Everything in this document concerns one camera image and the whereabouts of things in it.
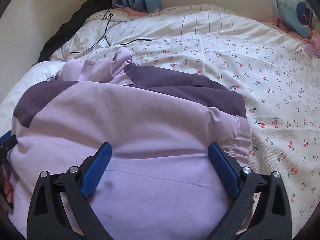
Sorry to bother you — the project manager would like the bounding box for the lilac and purple jacket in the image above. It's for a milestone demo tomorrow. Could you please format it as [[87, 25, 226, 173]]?
[[8, 48, 252, 239]]

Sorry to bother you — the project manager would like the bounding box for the person's left hand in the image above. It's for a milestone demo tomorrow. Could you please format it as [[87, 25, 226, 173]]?
[[2, 164, 14, 203]]

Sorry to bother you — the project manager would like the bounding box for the cherry print bed sheet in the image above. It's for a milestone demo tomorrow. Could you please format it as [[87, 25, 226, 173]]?
[[75, 33, 320, 235]]

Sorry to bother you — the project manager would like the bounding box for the white striped duvet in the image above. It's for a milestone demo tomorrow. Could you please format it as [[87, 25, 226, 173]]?
[[50, 4, 304, 61]]

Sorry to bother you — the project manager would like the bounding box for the pink floral pillow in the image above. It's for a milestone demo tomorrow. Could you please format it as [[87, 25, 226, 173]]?
[[303, 29, 320, 59]]

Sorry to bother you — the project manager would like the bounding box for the right cartoon curtain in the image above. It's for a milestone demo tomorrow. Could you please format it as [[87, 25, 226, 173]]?
[[276, 0, 314, 37]]

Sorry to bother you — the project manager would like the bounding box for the black charging cable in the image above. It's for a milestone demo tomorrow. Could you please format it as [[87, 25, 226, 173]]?
[[69, 0, 153, 55]]

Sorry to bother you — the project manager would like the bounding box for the black garment by wall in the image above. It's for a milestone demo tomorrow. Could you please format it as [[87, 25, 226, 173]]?
[[37, 0, 112, 63]]

